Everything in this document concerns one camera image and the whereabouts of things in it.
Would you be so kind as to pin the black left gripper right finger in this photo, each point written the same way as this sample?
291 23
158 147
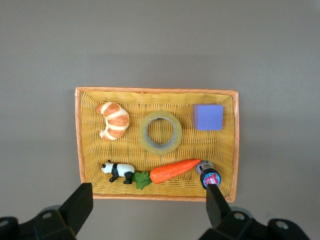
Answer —
216 207

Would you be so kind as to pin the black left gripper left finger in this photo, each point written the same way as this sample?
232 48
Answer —
77 207

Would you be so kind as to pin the clear yellowish tape roll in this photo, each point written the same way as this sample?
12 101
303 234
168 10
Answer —
141 132

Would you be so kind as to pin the orange rimmed yellow wicker basket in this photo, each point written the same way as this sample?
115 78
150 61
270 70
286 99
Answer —
130 150

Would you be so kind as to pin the small bottle with pink cap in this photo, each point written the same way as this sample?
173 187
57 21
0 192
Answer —
211 178

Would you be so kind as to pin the orange toy carrot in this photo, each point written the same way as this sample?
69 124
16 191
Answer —
172 171

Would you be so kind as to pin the toy panda figure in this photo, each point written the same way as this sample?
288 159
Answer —
122 170

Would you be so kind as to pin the purple foam cube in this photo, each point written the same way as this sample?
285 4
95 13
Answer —
208 117

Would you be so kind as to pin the toy croissant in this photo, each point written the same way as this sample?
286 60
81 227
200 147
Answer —
116 120

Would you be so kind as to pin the brown table cover mat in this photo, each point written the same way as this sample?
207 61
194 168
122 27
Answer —
160 50

